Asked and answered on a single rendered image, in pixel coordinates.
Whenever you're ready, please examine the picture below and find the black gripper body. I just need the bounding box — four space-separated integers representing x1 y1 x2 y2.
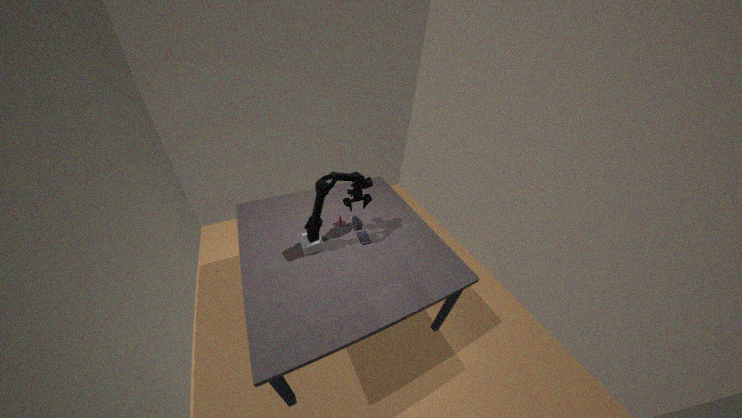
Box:
343 190 372 206

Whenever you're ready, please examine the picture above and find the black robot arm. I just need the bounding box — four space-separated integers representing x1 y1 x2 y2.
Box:
305 172 373 243

